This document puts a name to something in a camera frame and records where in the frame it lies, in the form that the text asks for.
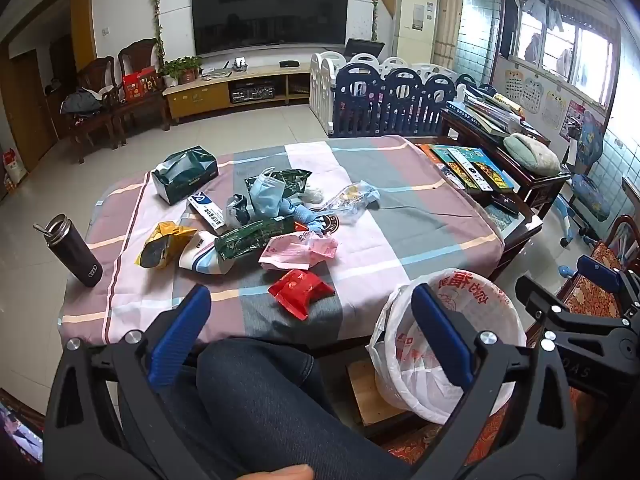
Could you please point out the potted green plant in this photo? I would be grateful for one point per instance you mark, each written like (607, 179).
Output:
(182, 67)

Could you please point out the red cigarette pack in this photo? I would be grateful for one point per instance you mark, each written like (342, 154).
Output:
(300, 292)

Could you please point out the wall posters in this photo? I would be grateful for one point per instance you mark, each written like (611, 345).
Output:
(530, 95)

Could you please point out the navy playpen panels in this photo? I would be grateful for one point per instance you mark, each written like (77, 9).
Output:
(400, 95)

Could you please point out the blue face mask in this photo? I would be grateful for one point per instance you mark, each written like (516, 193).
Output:
(265, 195)

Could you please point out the dark green tissue box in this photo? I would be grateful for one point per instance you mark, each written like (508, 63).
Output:
(185, 175)

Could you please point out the black audio amplifier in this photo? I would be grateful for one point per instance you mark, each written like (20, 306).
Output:
(252, 94)

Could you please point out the white standing air conditioner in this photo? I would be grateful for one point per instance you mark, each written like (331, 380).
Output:
(415, 15)

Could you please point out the person's left hand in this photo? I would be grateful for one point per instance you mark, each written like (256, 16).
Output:
(280, 473)

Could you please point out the wooden chair with red cushion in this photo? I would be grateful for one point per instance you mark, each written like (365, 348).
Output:
(600, 290)

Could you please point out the lit screen device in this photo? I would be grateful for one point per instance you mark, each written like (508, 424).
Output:
(20, 432)

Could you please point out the dark wooden side table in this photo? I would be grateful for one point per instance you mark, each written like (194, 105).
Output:
(535, 187)

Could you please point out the person's leg in jeans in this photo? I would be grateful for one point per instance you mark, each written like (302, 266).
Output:
(260, 400)

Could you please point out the green and red snack bag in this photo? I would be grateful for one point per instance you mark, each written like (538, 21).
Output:
(295, 179)

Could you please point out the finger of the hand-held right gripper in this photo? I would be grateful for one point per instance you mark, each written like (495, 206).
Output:
(542, 305)
(597, 270)

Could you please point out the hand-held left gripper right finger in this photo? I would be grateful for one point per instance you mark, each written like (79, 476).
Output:
(440, 335)

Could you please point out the grey-green cushion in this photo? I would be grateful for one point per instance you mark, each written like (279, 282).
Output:
(532, 152)

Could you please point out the crumpled white tissue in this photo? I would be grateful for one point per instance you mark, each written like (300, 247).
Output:
(315, 195)

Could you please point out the clear plastic wrapper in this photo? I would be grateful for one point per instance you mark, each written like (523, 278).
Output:
(350, 202)

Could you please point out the green ivy garland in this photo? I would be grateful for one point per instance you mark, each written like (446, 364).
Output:
(159, 10)

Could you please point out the stack of books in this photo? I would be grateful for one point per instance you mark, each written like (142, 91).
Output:
(485, 112)

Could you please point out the yellow wooden television cabinet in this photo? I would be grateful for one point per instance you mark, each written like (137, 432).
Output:
(200, 97)

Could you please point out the blue children's chair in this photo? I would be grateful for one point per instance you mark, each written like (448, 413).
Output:
(590, 160)

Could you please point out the dark steel-rimmed tumbler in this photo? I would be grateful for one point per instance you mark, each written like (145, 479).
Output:
(75, 255)

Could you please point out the white wastebasket with printed bag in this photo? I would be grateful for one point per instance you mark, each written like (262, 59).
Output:
(395, 360)

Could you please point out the small desk clock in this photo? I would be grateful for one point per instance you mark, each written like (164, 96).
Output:
(241, 63)

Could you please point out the wooden stool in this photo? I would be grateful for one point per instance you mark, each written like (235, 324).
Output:
(370, 400)

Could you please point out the red gift box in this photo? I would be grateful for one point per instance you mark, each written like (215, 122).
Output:
(142, 85)

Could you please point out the white and blue carton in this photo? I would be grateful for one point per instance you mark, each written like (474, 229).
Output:
(205, 210)

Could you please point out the row of picture books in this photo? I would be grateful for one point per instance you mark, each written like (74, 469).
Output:
(470, 167)

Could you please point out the dark wooden armchair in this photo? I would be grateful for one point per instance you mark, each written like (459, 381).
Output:
(95, 125)
(145, 110)

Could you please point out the dark clothing bundle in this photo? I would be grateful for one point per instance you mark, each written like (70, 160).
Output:
(80, 102)

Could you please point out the red and white bag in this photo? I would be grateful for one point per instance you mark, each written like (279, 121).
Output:
(14, 167)

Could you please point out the beige curtain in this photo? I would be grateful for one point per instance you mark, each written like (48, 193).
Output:
(447, 10)

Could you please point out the pink plastic bag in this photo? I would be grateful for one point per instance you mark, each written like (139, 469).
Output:
(295, 252)

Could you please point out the large flat television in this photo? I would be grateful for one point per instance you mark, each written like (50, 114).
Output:
(270, 10)

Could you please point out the hanging clothes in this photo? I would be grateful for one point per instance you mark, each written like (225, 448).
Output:
(542, 7)

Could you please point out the flat black set-top box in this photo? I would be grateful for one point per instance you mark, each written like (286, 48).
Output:
(289, 63)

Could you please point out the blue quilted cloth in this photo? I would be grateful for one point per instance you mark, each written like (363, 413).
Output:
(300, 217)

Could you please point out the white blue-striped packet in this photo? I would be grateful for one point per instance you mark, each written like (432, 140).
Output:
(200, 257)

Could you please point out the yellow snack bag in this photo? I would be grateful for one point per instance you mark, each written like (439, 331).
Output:
(160, 247)

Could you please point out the plaid tablecloth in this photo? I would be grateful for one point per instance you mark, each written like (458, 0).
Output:
(400, 240)

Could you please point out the white playpen panels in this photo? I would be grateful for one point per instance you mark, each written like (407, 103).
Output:
(320, 85)

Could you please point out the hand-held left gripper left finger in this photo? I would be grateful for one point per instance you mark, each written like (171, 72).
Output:
(180, 330)

